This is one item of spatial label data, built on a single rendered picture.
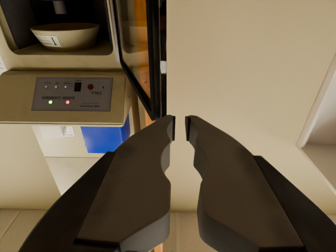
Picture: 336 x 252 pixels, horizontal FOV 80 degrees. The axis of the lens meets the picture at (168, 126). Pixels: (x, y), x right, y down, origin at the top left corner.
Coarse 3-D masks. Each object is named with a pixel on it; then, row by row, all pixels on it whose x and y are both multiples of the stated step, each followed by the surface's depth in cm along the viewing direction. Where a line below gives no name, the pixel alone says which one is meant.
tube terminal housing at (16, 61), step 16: (0, 16) 49; (0, 32) 48; (112, 32) 48; (0, 48) 50; (16, 48) 53; (32, 48) 56; (96, 48) 57; (16, 64) 52; (32, 64) 52; (48, 64) 52; (64, 64) 52; (80, 64) 52; (96, 64) 52; (112, 64) 52; (128, 80) 54; (128, 112) 59; (32, 128) 63; (80, 128) 63; (48, 144) 66; (64, 144) 66; (80, 144) 66
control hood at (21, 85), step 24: (24, 72) 51; (48, 72) 51; (72, 72) 51; (96, 72) 52; (120, 72) 52; (0, 96) 50; (24, 96) 50; (120, 96) 49; (0, 120) 48; (24, 120) 48; (48, 120) 48; (72, 120) 48; (96, 120) 48; (120, 120) 48
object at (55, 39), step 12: (48, 24) 60; (60, 24) 62; (72, 24) 63; (84, 24) 63; (96, 24) 60; (36, 36) 52; (48, 36) 50; (60, 36) 50; (72, 36) 51; (84, 36) 53; (96, 36) 58; (48, 48) 54; (60, 48) 53; (72, 48) 54; (84, 48) 56
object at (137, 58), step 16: (128, 0) 29; (144, 0) 22; (160, 0) 18; (128, 16) 31; (144, 16) 23; (160, 16) 19; (128, 32) 34; (144, 32) 24; (160, 32) 20; (128, 48) 36; (144, 48) 26; (160, 48) 20; (128, 64) 40; (144, 64) 27; (160, 64) 21; (144, 80) 29; (160, 80) 22; (160, 96) 23; (160, 112) 24
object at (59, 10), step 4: (44, 0) 50; (48, 0) 49; (52, 0) 49; (56, 0) 49; (60, 0) 50; (64, 0) 50; (68, 0) 51; (56, 4) 52; (60, 4) 52; (64, 4) 53; (56, 8) 52; (60, 8) 52; (64, 8) 53; (56, 12) 53; (60, 12) 53; (64, 12) 53
